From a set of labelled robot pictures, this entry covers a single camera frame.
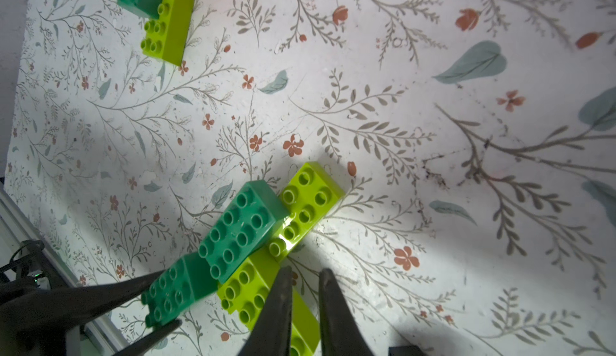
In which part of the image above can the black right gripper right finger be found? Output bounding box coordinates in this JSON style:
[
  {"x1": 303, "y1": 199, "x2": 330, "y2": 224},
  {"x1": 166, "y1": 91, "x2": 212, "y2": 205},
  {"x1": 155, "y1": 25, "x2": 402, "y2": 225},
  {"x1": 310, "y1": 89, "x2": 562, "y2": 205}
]
[{"x1": 319, "y1": 269, "x2": 373, "y2": 355}]

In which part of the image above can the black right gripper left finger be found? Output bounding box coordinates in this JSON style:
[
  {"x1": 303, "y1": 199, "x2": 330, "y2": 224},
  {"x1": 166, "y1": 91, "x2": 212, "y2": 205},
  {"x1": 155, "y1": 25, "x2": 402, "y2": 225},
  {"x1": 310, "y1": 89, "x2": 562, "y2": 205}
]
[{"x1": 238, "y1": 266, "x2": 293, "y2": 356}]

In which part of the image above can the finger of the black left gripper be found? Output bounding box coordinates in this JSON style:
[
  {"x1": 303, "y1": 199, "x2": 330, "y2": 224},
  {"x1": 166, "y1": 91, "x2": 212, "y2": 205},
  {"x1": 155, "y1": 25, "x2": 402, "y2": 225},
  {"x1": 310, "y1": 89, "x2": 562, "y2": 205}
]
[
  {"x1": 1, "y1": 271, "x2": 163, "y2": 332},
  {"x1": 114, "y1": 319, "x2": 182, "y2": 356}
]

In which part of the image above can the extra dark green lego brick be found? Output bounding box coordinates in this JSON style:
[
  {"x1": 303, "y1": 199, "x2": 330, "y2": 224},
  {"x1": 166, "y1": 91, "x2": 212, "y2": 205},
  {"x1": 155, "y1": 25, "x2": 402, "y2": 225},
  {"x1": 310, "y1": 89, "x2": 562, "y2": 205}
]
[{"x1": 198, "y1": 180, "x2": 290, "y2": 284}]

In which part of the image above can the long lime green lego brick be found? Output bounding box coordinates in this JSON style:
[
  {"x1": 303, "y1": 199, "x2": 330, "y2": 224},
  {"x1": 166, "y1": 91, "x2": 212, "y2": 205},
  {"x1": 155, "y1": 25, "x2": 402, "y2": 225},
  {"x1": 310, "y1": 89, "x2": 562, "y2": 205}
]
[{"x1": 141, "y1": 0, "x2": 194, "y2": 66}]

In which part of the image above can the dark green lego brick back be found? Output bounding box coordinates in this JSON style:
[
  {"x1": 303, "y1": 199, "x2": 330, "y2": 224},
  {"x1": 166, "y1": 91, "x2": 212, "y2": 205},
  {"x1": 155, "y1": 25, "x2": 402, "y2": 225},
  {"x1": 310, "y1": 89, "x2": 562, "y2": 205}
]
[{"x1": 141, "y1": 253, "x2": 218, "y2": 329}]

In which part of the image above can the lime lego brick back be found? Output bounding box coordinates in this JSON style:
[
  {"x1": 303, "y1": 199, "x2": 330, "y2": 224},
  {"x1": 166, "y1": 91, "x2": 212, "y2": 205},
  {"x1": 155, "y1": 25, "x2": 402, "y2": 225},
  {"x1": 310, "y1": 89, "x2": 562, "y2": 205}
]
[{"x1": 266, "y1": 162, "x2": 344, "y2": 262}]

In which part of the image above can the metal base rail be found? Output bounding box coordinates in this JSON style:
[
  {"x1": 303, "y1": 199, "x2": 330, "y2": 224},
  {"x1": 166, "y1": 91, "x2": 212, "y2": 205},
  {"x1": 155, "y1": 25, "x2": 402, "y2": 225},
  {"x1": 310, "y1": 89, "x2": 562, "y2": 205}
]
[{"x1": 1, "y1": 189, "x2": 129, "y2": 355}]

